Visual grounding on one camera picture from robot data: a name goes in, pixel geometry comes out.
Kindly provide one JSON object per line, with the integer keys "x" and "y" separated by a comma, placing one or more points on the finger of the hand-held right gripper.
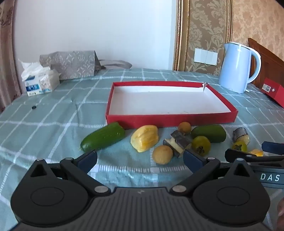
{"x": 273, "y": 147}
{"x": 235, "y": 153}

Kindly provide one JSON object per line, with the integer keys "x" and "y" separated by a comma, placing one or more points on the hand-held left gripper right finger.
{"x": 192, "y": 158}

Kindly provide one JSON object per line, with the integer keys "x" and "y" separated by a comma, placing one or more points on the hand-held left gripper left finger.
{"x": 88, "y": 158}

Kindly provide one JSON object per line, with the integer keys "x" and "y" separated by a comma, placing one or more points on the yellow corn piece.
{"x": 256, "y": 152}

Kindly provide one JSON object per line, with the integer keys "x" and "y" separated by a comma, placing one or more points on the dark sugar cane piece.
{"x": 179, "y": 141}
{"x": 239, "y": 134}

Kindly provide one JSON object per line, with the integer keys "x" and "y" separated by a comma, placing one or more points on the long dark green cucumber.
{"x": 102, "y": 137}

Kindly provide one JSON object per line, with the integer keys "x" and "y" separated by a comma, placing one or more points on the tan round longan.
{"x": 184, "y": 127}
{"x": 162, "y": 154}

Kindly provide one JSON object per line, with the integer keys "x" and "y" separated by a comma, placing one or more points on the short green cucumber piece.
{"x": 210, "y": 133}

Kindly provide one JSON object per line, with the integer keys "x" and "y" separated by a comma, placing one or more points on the red shallow cardboard box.
{"x": 166, "y": 104}

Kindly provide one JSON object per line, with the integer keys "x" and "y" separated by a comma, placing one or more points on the green checked tablecloth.
{"x": 55, "y": 115}

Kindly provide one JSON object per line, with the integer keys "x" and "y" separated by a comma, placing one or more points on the red box with label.
{"x": 275, "y": 92}

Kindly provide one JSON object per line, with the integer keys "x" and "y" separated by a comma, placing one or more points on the light blue electric kettle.
{"x": 235, "y": 68}

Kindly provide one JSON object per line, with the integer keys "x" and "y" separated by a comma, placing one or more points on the brown wooden headboard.
{"x": 270, "y": 62}

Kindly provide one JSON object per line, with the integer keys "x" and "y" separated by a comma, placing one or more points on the white tissue pack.
{"x": 42, "y": 84}

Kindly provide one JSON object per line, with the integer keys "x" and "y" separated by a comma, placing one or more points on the grey patterned gift bag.
{"x": 71, "y": 64}

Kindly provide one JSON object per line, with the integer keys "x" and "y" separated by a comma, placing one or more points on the beige patterned curtain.
{"x": 7, "y": 55}

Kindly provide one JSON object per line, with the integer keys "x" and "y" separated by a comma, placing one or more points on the white wall switch panel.
{"x": 205, "y": 56}

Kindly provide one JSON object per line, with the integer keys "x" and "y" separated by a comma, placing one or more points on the gilded wall panel frame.
{"x": 180, "y": 33}

